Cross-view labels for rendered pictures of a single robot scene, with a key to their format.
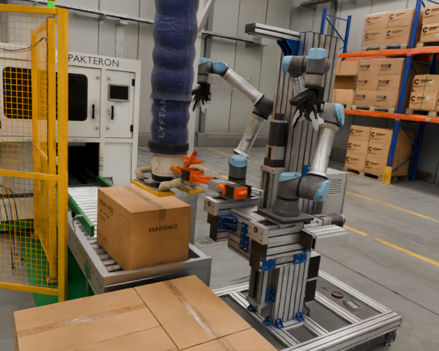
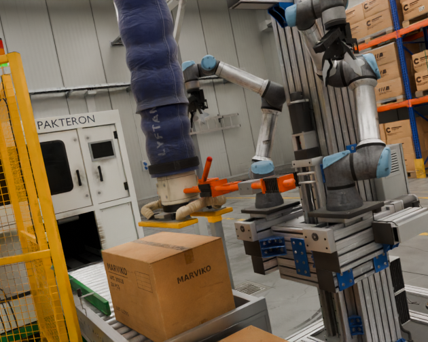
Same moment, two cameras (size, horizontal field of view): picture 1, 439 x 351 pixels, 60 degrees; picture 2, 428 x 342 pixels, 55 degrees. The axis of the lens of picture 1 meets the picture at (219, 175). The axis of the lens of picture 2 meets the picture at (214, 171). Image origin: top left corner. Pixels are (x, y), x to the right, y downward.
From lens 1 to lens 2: 0.40 m
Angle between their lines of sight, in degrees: 9
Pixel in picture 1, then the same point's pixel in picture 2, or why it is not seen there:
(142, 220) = (166, 269)
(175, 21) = (144, 11)
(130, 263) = (165, 331)
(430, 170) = not seen: outside the picture
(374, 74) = not seen: hidden behind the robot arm
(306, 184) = (361, 159)
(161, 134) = (161, 151)
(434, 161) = not seen: outside the picture
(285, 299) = (376, 326)
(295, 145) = (327, 123)
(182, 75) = (168, 72)
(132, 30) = (103, 98)
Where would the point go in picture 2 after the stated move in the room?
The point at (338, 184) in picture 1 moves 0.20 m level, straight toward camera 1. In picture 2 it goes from (393, 160) to (398, 163)
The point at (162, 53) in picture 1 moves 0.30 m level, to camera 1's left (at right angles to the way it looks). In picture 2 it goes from (138, 53) to (66, 68)
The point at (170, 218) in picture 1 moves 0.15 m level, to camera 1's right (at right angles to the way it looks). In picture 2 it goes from (200, 259) to (231, 253)
